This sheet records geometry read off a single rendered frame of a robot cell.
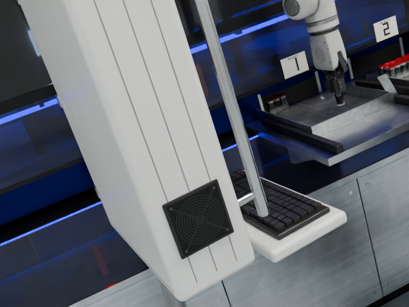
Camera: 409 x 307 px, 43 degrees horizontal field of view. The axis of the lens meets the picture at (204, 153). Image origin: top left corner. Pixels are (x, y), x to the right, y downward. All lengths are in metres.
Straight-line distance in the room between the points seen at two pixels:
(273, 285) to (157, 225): 0.91
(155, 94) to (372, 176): 1.11
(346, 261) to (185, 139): 1.10
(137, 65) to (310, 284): 1.18
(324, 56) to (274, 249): 0.57
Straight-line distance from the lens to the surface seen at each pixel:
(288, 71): 1.60
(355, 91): 1.63
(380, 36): 1.78
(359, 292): 1.99
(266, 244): 1.11
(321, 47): 1.42
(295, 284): 1.83
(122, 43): 0.87
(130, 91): 0.88
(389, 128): 1.34
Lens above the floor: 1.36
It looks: 19 degrees down
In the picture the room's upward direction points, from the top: 18 degrees counter-clockwise
